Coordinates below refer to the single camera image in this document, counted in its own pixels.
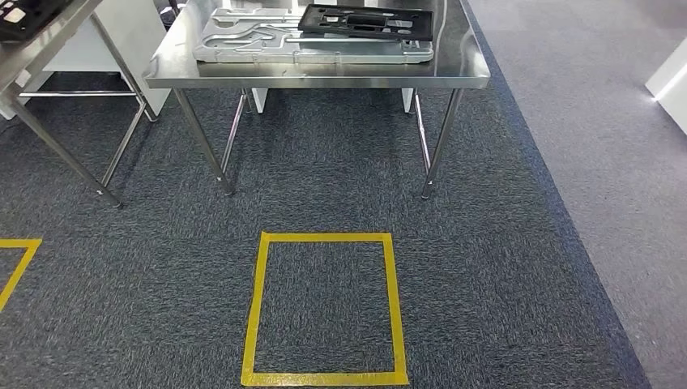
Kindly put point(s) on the white panel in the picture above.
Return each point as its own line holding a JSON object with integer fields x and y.
{"x": 673, "y": 91}

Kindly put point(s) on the stamped galvanized metal plate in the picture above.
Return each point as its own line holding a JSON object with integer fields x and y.
{"x": 257, "y": 51}

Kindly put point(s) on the stainless steel workbench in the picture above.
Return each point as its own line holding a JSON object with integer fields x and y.
{"x": 456, "y": 59}

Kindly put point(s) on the small stainless steel table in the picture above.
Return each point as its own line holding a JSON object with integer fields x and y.
{"x": 48, "y": 40}

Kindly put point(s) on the black tray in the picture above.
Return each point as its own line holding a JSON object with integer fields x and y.
{"x": 27, "y": 21}

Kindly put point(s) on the white cabinet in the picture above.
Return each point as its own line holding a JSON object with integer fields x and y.
{"x": 134, "y": 37}

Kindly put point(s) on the long black plastic part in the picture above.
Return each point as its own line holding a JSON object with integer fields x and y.
{"x": 316, "y": 24}

